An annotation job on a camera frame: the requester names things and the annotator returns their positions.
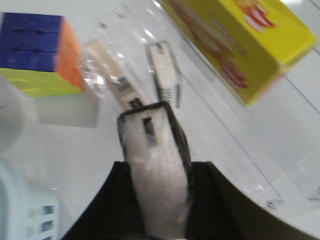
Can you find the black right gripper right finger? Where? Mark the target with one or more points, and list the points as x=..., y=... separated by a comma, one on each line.
x=220, y=211

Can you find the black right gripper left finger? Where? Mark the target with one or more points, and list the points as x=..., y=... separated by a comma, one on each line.
x=114, y=213

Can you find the black white tissue pack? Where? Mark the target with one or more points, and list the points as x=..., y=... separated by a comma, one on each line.
x=156, y=150

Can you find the light blue plastic basket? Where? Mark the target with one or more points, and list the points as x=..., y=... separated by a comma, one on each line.
x=27, y=210

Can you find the wrapped biscuit stick pack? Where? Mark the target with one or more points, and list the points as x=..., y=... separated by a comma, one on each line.
x=121, y=87

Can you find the small black white packet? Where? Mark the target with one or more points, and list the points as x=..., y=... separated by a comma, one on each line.
x=165, y=72

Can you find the yellow nabati wafer box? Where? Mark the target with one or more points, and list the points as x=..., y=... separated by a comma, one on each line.
x=250, y=43

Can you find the colourful puzzle cube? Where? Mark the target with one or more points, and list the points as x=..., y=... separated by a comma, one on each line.
x=40, y=54

